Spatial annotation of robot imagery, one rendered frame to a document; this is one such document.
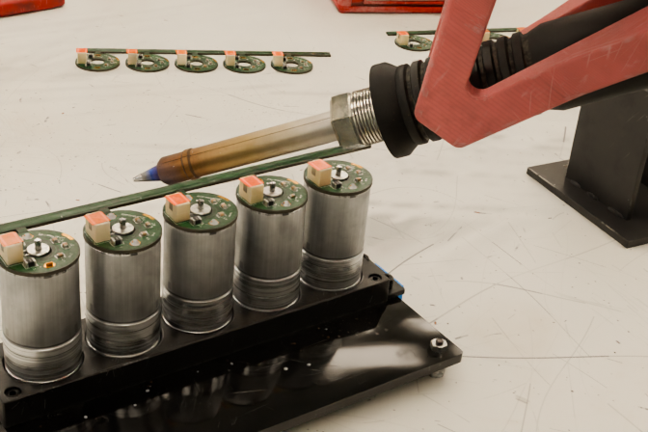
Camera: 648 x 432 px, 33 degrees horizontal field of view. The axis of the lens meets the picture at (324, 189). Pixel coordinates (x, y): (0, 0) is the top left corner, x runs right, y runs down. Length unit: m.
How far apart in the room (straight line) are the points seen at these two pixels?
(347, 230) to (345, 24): 0.34
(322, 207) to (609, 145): 0.18
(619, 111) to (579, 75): 0.26
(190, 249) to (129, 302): 0.03
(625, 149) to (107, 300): 0.26
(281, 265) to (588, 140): 0.20
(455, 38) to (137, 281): 0.15
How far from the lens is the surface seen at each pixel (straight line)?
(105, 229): 0.34
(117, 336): 0.36
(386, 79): 0.27
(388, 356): 0.39
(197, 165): 0.29
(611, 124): 0.52
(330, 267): 0.40
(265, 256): 0.38
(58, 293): 0.34
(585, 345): 0.43
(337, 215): 0.38
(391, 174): 0.53
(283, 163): 0.40
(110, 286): 0.35
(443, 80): 0.26
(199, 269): 0.36
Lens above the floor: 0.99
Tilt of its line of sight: 29 degrees down
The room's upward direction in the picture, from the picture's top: 5 degrees clockwise
